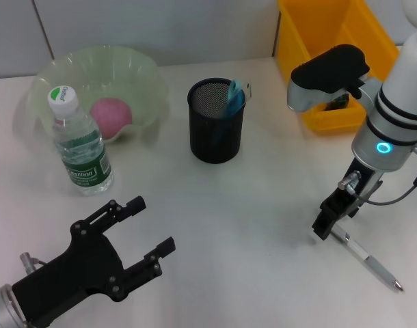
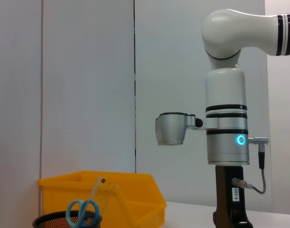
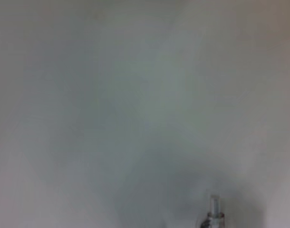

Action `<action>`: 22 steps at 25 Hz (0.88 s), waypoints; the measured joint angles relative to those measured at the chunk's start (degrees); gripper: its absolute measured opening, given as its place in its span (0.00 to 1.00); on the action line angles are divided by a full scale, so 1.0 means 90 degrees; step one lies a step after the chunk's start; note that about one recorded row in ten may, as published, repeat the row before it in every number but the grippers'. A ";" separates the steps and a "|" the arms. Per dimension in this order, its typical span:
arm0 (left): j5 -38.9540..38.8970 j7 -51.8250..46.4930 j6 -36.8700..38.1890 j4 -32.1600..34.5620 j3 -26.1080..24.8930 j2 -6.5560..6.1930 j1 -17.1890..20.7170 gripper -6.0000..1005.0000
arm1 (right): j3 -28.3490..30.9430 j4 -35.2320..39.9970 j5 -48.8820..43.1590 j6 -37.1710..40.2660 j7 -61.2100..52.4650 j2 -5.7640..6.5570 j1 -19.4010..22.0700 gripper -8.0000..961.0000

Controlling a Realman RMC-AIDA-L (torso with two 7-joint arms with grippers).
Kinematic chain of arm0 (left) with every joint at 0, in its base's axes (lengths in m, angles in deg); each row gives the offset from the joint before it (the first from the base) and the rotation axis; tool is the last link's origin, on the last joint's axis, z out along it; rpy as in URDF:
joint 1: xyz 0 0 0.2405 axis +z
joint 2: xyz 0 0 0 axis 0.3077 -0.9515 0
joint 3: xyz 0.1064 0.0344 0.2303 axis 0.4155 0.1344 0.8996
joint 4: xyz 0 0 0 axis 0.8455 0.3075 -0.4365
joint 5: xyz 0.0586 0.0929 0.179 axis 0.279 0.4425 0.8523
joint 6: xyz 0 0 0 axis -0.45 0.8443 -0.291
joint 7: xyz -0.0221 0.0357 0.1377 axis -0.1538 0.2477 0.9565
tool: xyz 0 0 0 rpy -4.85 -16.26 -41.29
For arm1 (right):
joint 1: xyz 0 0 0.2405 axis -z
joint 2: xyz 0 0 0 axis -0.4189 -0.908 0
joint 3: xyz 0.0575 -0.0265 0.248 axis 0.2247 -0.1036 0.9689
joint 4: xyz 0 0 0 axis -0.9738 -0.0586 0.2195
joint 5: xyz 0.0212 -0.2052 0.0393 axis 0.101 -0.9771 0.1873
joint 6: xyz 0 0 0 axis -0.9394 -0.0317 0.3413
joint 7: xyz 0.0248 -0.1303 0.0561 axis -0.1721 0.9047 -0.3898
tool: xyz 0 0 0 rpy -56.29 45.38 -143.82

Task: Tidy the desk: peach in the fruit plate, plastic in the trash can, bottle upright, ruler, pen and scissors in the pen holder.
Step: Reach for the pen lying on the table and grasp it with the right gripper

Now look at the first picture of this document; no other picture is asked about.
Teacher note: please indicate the green glass fruit bowl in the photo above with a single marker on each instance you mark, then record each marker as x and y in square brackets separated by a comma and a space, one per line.
[126, 75]

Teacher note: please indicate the pink peach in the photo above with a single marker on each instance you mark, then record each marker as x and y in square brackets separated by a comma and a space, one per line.
[114, 116]

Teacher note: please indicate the blue plastic scissors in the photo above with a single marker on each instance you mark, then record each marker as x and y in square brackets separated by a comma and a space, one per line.
[234, 99]

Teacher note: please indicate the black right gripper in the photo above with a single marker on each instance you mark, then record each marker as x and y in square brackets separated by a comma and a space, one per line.
[365, 177]

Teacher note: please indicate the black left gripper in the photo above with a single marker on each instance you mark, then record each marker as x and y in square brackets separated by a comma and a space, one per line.
[75, 271]

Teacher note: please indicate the clear green-label water bottle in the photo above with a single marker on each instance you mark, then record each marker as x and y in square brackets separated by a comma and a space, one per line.
[85, 157]

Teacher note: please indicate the black mesh pen holder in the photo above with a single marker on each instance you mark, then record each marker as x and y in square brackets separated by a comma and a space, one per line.
[208, 143]

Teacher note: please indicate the yellow plastic bin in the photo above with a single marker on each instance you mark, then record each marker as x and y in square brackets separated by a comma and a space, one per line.
[311, 34]

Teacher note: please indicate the white ballpoint pen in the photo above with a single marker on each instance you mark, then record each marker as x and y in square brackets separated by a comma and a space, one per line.
[365, 258]

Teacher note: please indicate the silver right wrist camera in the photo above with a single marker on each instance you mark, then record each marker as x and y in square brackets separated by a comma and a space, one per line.
[328, 75]

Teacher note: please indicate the green plastic wrapper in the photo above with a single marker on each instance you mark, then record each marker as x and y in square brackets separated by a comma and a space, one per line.
[338, 102]

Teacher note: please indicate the clear plastic ruler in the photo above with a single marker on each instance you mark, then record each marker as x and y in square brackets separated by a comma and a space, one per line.
[249, 89]

